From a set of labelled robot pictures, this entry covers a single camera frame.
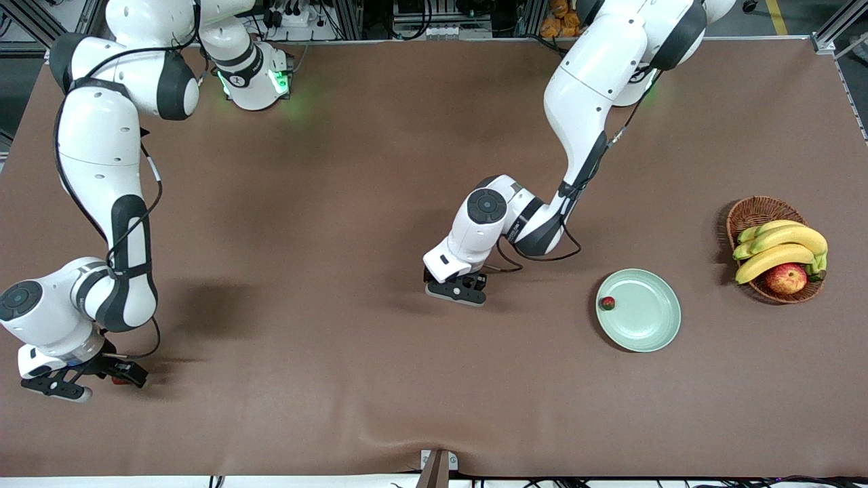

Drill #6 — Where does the yellow banana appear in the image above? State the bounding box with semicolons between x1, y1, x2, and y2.
732;225;829;262
735;243;818;285
737;219;806;245

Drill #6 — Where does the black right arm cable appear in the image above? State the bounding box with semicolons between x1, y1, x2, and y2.
53;0;204;360

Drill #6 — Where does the bag of orange buns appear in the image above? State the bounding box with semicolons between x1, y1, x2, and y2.
540;0;578;39

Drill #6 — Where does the white power strip with plugs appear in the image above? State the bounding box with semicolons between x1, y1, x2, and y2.
267;5;314;29

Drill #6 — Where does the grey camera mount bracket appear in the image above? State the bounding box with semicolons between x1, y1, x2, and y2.
419;449;459;488

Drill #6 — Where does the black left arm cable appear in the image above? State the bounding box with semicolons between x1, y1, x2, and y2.
485;68;664;273

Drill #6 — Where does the red yellow apple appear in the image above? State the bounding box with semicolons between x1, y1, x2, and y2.
764;263;809;296

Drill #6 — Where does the pale green round plate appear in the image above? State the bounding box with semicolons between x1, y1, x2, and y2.
595;268;682;353

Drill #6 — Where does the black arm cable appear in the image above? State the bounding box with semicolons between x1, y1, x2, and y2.
53;0;204;360
485;68;664;273

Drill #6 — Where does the aluminium frame profile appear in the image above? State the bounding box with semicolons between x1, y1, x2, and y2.
810;0;868;62
0;0;75;65

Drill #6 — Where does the brown table cover mat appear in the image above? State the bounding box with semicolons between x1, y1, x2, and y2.
0;39;868;479

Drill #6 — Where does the brown wicker basket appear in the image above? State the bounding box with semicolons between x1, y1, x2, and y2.
726;196;826;304

